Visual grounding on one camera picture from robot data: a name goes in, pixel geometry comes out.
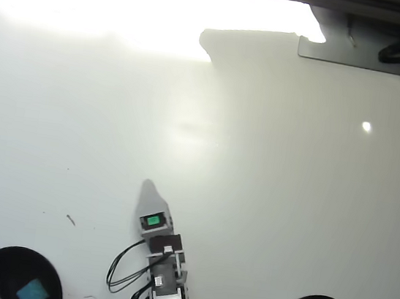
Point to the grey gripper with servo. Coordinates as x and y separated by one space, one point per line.
155 223

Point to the blue-green foam cube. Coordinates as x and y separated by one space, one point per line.
32 291

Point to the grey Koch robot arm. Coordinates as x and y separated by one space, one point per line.
170 293

